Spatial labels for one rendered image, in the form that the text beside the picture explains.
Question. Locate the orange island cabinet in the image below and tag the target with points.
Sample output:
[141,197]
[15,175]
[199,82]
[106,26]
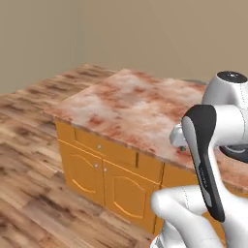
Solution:
[66,130]

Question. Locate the small red green item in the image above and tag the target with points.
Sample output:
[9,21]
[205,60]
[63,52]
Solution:
[183,149]

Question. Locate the narrow orange drawer front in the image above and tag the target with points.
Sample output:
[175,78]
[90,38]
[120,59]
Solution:
[150,168]

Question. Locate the wide orange drawer front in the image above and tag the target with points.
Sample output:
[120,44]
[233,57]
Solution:
[113,150]

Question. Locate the orange arched cupboard door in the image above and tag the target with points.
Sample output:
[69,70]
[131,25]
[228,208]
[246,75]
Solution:
[82,174]
[129,193]

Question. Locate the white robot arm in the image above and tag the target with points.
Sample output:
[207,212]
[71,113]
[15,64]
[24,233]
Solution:
[190,206]

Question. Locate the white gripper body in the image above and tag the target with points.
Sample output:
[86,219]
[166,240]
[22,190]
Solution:
[177,137]

